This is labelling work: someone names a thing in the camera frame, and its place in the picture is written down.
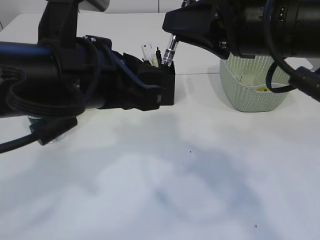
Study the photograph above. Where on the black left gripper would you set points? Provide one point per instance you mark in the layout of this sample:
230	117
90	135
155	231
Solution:
135	86

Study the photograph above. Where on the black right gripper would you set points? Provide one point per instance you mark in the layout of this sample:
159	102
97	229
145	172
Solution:
222	27

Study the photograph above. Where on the black gel pen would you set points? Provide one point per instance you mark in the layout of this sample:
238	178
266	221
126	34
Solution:
158	57
170	51

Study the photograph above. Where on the clear plastic ruler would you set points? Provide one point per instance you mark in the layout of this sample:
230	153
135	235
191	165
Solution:
147	51

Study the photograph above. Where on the black gel pen bottom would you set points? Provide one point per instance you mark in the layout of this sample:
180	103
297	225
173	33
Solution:
170	51

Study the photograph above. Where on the clear plastic water bottle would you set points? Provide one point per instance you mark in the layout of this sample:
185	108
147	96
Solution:
47	130

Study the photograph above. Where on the yellow utility knife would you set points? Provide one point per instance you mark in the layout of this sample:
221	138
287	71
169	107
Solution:
154	61

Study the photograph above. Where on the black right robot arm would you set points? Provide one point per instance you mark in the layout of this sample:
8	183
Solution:
295	28

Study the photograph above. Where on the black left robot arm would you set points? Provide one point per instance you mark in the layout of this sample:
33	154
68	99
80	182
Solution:
49	80

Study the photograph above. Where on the black square pen holder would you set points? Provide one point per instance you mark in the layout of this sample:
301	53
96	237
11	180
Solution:
168	84

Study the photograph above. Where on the green woven plastic basket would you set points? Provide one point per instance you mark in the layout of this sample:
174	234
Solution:
242	98

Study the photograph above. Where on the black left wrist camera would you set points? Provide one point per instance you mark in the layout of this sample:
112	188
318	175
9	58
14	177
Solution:
58	23

